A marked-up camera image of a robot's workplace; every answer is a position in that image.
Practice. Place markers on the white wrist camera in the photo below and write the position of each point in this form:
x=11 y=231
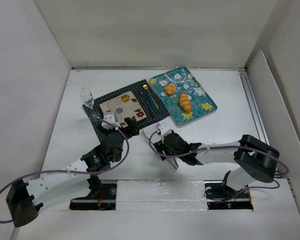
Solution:
x=109 y=121
x=163 y=129

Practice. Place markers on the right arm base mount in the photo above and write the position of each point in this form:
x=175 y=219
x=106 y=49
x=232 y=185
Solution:
x=227 y=200

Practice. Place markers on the striped orange bread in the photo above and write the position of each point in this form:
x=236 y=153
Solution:
x=184 y=103

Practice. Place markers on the metal tongs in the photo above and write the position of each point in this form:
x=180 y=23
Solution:
x=171 y=161

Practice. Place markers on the blue knife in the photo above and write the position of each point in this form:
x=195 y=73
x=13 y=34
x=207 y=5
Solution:
x=152 y=105

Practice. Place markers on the round orange bread roll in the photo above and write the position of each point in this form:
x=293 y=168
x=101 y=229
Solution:
x=169 y=89

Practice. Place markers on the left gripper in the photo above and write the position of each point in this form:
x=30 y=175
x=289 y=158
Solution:
x=130 y=126

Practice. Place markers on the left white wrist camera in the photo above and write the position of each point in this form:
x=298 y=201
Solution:
x=109 y=121

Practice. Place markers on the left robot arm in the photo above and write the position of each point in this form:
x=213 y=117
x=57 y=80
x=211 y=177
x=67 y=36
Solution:
x=26 y=199

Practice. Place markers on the square floral ceramic plate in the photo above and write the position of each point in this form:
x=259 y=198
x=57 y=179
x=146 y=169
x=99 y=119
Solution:
x=125 y=105

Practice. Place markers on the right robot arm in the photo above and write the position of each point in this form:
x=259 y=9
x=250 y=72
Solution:
x=257 y=161

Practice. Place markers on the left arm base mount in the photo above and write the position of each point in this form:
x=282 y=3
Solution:
x=101 y=200

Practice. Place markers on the teal floral tray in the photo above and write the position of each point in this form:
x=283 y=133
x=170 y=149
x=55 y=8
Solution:
x=184 y=81

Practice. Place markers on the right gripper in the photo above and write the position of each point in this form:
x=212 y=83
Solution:
x=163 y=149

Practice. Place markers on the clear wine glass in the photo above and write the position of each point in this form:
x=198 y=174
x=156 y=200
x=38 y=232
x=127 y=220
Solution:
x=88 y=100

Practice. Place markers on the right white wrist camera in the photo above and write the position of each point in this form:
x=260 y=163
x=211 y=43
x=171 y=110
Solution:
x=163 y=129

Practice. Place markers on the aluminium frame rail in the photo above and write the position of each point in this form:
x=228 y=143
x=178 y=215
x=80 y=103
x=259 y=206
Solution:
x=260 y=129

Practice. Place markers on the dark metallic spoon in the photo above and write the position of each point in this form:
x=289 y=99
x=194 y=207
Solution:
x=142 y=91

